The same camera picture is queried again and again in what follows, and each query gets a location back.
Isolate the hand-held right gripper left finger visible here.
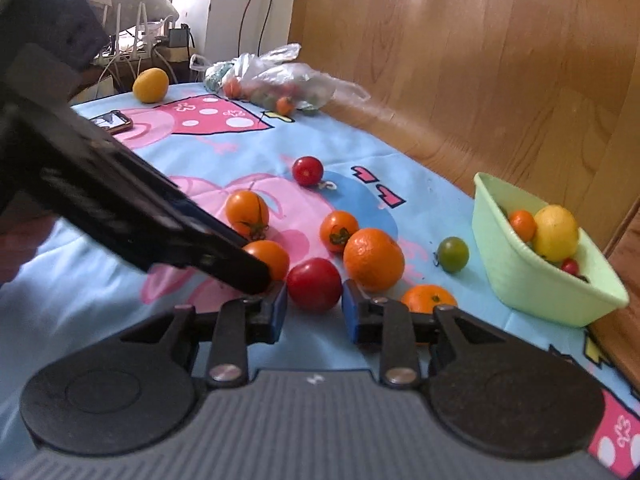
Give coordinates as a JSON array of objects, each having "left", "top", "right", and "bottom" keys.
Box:
[{"left": 120, "top": 282, "right": 289, "bottom": 389}]

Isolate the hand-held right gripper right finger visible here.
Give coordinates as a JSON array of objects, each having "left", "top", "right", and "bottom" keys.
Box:
[{"left": 341, "top": 279, "right": 506, "bottom": 389}]

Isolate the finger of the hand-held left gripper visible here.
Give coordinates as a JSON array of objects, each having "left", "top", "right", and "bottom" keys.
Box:
[
  {"left": 149, "top": 229, "right": 273, "bottom": 297},
  {"left": 165, "top": 190, "right": 247, "bottom": 252}
]

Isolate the large red tomato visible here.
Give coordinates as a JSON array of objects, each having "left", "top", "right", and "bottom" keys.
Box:
[{"left": 286, "top": 257, "right": 343, "bottom": 312}]

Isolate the mandarin orange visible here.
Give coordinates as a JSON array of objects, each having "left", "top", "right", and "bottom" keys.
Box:
[
  {"left": 401, "top": 284, "right": 458, "bottom": 315},
  {"left": 343, "top": 228, "right": 406, "bottom": 293}
]

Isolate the light green plastic basket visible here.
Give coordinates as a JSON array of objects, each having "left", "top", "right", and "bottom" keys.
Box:
[{"left": 472, "top": 172, "right": 630, "bottom": 328}]

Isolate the person's left forearm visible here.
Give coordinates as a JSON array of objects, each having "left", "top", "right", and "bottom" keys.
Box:
[{"left": 0, "top": 212, "right": 66, "bottom": 286}]

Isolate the smartphone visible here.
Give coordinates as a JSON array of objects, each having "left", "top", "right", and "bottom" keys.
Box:
[{"left": 89, "top": 110, "right": 135, "bottom": 136}]

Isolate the yellow-orange citrus fruit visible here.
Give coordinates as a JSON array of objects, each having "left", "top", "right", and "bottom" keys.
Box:
[{"left": 132, "top": 67, "right": 170, "bottom": 104}]

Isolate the small red tomato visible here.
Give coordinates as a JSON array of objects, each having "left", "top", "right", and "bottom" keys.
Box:
[{"left": 292, "top": 156, "right": 325, "bottom": 187}]

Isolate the green tomato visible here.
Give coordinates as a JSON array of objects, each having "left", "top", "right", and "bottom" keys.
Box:
[{"left": 437, "top": 236, "right": 470, "bottom": 274}]

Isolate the white router with antennas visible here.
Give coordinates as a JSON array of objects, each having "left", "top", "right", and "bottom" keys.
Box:
[{"left": 102, "top": 1, "right": 166, "bottom": 61}]

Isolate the printed cartoon pig blanket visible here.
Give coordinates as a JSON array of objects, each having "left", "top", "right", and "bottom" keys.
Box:
[{"left": 0, "top": 80, "right": 640, "bottom": 480}]

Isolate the clear plastic bag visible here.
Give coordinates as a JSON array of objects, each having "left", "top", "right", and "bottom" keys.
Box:
[{"left": 204, "top": 43, "right": 372, "bottom": 112}]

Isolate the yellow lemon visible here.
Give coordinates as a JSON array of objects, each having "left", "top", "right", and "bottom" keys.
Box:
[{"left": 531, "top": 204, "right": 581, "bottom": 263}]

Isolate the wood-pattern vinyl sheet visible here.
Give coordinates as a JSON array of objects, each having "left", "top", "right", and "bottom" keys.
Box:
[{"left": 287, "top": 0, "right": 640, "bottom": 261}]

